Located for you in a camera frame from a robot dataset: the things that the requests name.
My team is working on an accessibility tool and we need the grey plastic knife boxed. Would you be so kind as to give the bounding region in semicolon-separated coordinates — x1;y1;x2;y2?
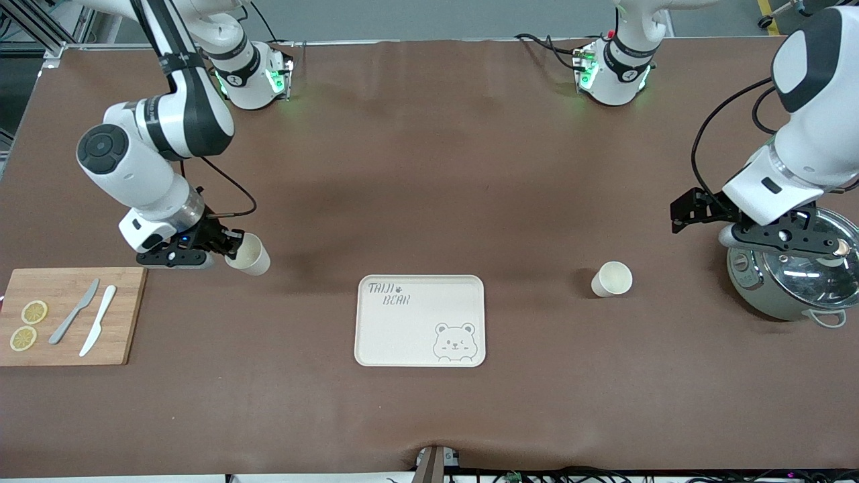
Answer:
48;278;101;345

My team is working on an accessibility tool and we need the brown table mat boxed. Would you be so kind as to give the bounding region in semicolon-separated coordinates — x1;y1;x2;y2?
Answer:
0;37;859;478

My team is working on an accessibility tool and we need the white plastic cup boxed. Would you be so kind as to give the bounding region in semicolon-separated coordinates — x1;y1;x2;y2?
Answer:
591;261;634;299
225;232;271;276

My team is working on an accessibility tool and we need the grey-green cooking pot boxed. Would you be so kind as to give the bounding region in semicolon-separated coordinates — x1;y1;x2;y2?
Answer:
727;205;859;329

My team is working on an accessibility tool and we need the cream bear print tray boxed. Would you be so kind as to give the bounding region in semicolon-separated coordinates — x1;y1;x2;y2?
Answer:
354;274;486;368

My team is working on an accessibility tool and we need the bamboo cutting board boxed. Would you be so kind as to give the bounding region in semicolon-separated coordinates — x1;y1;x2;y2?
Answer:
0;267;148;367

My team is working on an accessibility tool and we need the white plastic knife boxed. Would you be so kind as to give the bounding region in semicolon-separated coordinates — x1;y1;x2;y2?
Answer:
79;285;117;358

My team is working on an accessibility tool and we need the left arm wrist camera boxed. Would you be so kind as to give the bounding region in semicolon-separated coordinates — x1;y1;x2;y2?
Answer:
718;209;852;260

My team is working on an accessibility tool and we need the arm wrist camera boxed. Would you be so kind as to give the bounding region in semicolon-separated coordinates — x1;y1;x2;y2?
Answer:
136;248;217;270
718;209;852;260

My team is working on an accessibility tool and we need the black base cable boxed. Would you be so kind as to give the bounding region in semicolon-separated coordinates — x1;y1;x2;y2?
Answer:
515;32;588;71
252;0;279;44

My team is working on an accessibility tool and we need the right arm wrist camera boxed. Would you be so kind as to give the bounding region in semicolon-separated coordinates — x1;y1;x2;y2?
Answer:
136;248;217;270

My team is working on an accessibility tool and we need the aluminium frame profile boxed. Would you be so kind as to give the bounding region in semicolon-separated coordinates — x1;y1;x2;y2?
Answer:
0;0;101;71

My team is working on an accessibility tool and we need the glass pot lid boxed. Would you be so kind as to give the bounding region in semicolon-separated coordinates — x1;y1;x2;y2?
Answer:
762;207;859;311

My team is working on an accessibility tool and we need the dark arm cable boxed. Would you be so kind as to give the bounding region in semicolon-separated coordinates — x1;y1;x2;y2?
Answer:
180;156;258;219
691;76;794;202

